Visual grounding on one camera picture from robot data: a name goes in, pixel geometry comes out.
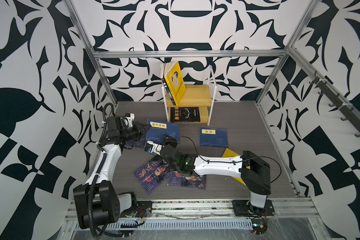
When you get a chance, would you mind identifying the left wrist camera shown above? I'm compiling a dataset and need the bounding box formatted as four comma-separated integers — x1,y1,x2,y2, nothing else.
125,113,135,128

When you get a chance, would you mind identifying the blue book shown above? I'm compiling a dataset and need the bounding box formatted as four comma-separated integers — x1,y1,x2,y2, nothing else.
146,119,181,144
125,140,146,148
200,128,229,148

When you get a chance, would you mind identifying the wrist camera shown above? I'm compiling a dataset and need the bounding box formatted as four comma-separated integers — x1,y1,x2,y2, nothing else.
144,141,163,156
125,113,135,128

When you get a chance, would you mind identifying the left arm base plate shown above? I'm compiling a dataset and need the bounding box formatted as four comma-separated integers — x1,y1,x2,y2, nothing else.
121,201,153,218

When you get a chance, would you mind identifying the wall coat hook rail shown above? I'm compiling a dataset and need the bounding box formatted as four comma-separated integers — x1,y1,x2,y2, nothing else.
308,70,360,139

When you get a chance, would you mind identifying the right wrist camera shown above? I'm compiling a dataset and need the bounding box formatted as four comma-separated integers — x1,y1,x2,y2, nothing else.
144,141,163,156

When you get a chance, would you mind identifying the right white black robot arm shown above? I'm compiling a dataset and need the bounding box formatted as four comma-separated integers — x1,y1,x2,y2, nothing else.
152,138,272,215

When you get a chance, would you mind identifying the dark portrait book left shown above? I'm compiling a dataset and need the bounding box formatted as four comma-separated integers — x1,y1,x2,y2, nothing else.
133,156,173,195

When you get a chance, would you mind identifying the dark portrait book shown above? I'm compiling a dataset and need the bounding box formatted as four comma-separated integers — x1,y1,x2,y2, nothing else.
133,156,173,195
168,172,207,191

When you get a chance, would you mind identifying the dark portrait book right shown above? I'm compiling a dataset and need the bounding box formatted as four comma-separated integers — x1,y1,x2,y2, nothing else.
168,172,207,191

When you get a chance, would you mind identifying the wooden white frame bookshelf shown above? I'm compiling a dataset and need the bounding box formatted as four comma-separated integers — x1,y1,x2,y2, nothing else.
179,66,217,126

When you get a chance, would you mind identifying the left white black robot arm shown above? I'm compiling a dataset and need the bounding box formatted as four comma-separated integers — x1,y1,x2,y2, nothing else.
73,103,150,240

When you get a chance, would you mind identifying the black book leaning on shelf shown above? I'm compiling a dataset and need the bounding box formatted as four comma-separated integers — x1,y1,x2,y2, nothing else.
160,63,176,106

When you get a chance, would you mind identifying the white slotted cable duct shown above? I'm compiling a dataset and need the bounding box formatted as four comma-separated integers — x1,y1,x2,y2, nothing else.
74,218,253,231

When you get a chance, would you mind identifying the yellow cartoon book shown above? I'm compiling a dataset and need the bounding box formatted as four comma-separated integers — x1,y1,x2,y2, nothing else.
222,148,246,185
165,62,186,106

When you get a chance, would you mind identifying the black book yellow title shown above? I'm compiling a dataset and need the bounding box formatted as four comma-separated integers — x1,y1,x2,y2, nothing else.
170,107,201,123

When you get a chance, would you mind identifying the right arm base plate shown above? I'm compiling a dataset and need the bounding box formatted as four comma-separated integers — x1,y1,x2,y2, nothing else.
232,200,275,218

